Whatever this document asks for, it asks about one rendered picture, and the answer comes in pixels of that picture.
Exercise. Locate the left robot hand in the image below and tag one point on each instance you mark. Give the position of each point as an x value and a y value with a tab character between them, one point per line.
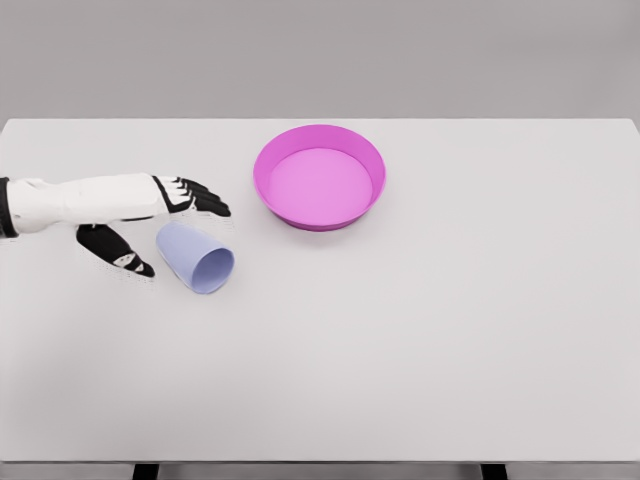
120	197

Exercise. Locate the lavender plastic cup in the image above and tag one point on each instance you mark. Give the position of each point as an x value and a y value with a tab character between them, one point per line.
196	258

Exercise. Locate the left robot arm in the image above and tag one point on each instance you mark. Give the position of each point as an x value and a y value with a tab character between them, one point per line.
30	205

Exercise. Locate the pink round plate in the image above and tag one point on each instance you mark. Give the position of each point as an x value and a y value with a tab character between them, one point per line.
320	180

